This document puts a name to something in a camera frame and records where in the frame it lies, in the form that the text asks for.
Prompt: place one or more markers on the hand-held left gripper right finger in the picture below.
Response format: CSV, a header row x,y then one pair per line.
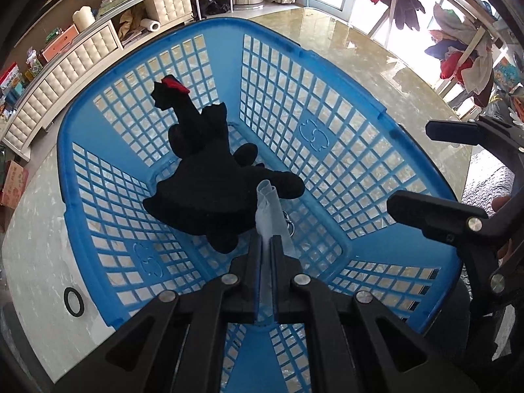
x,y
273,284

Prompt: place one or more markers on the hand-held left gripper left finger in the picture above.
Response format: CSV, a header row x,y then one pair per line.
x,y
258,286

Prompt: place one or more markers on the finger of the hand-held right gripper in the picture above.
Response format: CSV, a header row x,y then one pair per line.
x,y
450,133
430,215

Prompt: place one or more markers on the black plush toy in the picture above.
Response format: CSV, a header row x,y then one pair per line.
x,y
204,180

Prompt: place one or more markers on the blue plastic laundry basket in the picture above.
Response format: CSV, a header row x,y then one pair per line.
x,y
118,139

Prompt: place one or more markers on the person's right hand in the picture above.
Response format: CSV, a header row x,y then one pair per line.
x,y
501,204

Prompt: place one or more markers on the grey patterned cushion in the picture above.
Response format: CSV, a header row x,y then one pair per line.
x,y
487,180

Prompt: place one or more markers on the row of hanging clothes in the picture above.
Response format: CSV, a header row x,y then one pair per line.
x,y
470,49

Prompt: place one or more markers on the wooden clothes drying rack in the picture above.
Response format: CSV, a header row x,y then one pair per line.
x,y
389,6

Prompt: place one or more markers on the printed cardboard box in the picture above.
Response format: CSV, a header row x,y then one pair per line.
x,y
14,184

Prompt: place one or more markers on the black bag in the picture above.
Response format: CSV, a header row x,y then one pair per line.
x,y
216,7

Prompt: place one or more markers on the white paper towel roll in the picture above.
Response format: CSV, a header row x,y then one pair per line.
x,y
150,25

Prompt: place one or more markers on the cream tufted TV cabinet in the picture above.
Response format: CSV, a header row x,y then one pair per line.
x,y
82,55

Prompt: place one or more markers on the brown paper bag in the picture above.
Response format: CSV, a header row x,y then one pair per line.
x,y
130,22

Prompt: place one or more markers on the pink box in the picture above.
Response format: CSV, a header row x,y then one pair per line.
x,y
60,43

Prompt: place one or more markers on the cream candle jar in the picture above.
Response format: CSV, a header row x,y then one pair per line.
x,y
84,18

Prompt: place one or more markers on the red snack packet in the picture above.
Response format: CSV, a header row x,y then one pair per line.
x,y
9,77

